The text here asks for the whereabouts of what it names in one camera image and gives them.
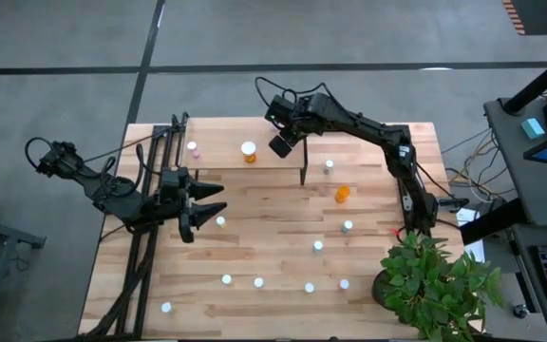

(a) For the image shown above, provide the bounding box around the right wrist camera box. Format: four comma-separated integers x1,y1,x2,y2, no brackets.
264,93,299,130

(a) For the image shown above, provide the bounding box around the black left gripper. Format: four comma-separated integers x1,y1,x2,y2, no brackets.
157,180,229,244

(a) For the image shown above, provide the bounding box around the green potted plant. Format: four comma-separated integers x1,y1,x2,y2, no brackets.
378,231,505,342

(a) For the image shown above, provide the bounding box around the dark plant pot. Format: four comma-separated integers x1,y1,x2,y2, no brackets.
371,269,396,313

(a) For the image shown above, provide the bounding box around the black mat with orange stripes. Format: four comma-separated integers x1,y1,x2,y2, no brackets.
501,0,547,37

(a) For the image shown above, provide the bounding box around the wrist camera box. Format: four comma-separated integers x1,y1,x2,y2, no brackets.
264,93,299,130
159,166,192,201

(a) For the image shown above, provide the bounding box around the wooden shelf black frame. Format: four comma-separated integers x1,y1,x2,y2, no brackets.
171,112,311,187

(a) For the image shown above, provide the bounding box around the orange bottle with brown capsules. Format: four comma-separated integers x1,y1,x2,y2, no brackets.
240,140,258,165

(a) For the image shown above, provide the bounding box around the grey desk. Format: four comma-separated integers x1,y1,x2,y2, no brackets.
482,97,547,342

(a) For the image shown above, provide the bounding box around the teal box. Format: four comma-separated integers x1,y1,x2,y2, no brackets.
520,117,547,141

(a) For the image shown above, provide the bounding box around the white paper sheet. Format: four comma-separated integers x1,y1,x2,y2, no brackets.
455,207,486,263

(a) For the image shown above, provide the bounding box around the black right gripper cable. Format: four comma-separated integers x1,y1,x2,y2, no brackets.
253,75,336,113

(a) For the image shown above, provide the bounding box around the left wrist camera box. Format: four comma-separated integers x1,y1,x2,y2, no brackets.
159,166,192,201

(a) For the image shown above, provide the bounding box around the black pole stand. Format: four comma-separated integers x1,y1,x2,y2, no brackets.
502,45,547,116

